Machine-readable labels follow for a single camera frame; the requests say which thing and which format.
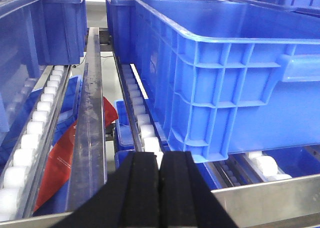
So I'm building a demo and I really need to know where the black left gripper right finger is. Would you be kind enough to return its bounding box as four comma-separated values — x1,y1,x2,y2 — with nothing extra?
159,151,237,228

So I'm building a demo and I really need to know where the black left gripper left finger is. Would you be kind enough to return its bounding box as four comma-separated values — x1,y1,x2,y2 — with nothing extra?
54,152,160,228

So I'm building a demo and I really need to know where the large blue plastic bin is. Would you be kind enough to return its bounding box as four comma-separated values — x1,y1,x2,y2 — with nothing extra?
134,0,320,163

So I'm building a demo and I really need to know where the red paper bag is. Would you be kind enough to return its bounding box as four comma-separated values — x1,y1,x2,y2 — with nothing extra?
33,95,119,213

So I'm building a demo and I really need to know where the white roller track centre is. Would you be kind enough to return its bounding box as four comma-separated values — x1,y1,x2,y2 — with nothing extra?
115,64,163,167

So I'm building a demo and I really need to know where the white roller track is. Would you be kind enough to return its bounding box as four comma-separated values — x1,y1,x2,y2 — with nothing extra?
115,64,163,167
0,65,71,222

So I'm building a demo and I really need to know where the white roller track left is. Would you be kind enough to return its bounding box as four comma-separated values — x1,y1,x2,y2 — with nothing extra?
0,65,71,222

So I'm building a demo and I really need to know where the blue bin lower shelf right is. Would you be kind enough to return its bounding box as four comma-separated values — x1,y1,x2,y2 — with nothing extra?
264,145,320,178

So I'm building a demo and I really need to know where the blue bin shelf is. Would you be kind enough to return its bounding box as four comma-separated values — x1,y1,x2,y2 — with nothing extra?
0,0,48,140
264,145,320,178
103,0,216,65
0,75,82,216

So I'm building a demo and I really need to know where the blue bin lower shelf left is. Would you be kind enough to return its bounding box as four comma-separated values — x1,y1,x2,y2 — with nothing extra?
0,75,82,216

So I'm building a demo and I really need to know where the blue bin far left back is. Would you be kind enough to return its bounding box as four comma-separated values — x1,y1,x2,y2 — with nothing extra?
42,0,87,65

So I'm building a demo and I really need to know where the blue bin upper shelf centre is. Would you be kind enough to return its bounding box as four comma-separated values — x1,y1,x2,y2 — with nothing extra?
103,0,216,65

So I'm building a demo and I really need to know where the blue bin upper shelf left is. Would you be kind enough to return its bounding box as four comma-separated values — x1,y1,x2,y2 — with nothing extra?
0,0,48,140

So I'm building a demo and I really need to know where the steel divider rail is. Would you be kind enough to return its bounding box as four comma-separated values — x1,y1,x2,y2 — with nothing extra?
65,27,107,212

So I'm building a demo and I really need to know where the stainless steel shelf front rail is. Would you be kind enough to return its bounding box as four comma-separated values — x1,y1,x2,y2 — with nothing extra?
1,173,320,228

